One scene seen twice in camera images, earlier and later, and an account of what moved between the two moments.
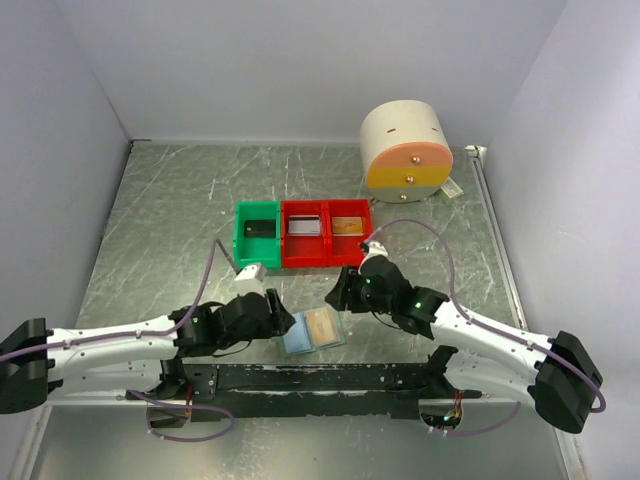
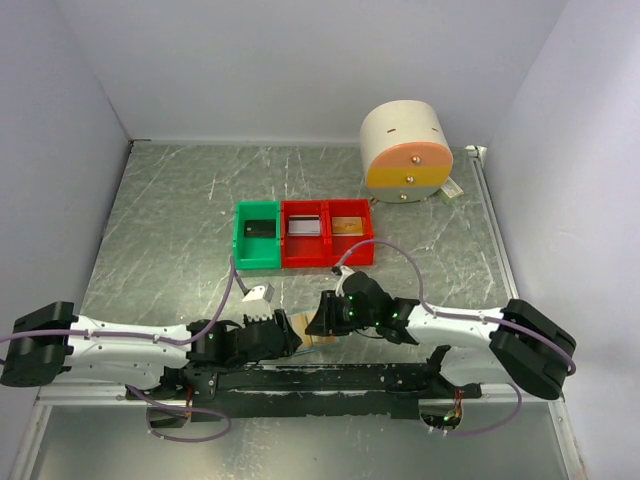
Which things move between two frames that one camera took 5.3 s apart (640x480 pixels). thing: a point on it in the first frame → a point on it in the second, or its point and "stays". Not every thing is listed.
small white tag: x=451 y=188 stays
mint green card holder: x=316 y=330 stays
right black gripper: x=343 y=293 → x=325 y=321
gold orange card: x=347 y=226 stays
